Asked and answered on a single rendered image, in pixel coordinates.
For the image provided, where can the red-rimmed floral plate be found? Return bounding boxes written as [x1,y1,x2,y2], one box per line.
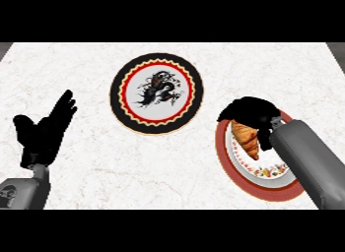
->
[215,109,307,203]

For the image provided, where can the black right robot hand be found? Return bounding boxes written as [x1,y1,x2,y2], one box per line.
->
[216,95,283,152]

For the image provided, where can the black dragon plate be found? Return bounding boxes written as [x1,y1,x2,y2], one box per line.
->
[110,52,206,136]

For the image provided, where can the golden brown croissant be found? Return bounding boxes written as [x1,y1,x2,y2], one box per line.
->
[230,119,262,161]

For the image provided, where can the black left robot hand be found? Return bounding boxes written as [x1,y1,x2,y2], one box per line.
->
[12,89,79,170]

